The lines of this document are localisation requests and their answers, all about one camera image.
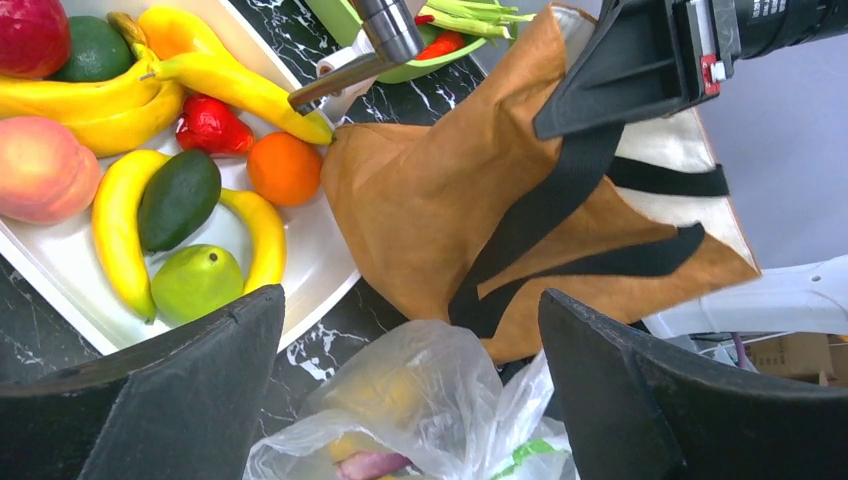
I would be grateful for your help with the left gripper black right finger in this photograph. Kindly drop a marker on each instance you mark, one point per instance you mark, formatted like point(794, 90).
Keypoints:
point(638, 407)

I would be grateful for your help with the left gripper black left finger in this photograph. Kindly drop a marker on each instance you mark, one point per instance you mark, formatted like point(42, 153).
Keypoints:
point(182, 405)

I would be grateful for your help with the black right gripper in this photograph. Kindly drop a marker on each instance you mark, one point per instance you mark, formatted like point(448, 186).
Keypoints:
point(647, 59)

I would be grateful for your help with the green pear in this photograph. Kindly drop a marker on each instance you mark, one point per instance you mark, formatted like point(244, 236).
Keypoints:
point(195, 281)

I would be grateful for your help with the purple eggplant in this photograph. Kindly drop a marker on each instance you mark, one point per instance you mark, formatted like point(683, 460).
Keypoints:
point(370, 465)

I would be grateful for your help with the clear lemon print plastic bag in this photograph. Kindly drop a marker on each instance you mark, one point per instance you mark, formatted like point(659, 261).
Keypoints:
point(428, 391)

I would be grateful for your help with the orange canvas tote bag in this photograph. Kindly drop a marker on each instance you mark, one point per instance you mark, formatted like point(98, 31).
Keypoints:
point(470, 220)

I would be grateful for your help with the green beans bunch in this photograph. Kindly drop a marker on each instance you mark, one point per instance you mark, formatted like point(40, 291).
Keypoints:
point(476, 18)

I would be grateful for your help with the red chili pepper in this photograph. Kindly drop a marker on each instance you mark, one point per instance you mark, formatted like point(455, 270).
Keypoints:
point(445, 43)

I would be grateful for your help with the green avocado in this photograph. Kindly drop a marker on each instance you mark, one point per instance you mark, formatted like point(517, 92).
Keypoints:
point(178, 200)
point(98, 52)

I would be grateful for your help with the yellow banana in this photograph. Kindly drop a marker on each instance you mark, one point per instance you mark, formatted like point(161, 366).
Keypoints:
point(109, 117)
point(114, 222)
point(192, 54)

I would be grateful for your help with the orange fruit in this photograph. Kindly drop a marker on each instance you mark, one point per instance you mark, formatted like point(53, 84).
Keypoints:
point(284, 169)

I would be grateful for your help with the peach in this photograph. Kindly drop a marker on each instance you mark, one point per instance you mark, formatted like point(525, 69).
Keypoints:
point(47, 175)

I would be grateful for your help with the red strawberry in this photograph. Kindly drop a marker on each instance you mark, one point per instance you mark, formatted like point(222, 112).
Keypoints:
point(209, 125)

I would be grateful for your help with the green vegetable tray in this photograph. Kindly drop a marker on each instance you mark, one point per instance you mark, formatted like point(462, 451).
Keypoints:
point(341, 20)

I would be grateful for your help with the red pomegranate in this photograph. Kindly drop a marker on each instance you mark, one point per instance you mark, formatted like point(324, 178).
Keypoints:
point(35, 38)

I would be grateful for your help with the white pvc pipe frame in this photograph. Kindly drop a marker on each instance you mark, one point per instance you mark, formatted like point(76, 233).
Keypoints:
point(349, 79)

